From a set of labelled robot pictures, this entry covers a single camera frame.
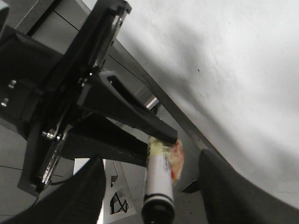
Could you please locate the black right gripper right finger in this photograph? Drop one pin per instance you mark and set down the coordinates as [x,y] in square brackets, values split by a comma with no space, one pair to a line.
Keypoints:
[229,198]

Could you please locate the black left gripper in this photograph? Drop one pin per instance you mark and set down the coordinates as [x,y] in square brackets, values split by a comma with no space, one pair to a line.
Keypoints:
[39,89]

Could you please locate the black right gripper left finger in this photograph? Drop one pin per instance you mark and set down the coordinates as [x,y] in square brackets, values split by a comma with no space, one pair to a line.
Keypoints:
[77,201]

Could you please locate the white whiteboard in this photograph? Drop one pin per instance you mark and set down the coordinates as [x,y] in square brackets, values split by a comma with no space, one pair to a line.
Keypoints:
[232,66]

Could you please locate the white metal bracket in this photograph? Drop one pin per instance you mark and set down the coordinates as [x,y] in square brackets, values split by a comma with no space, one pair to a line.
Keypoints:
[117,202]

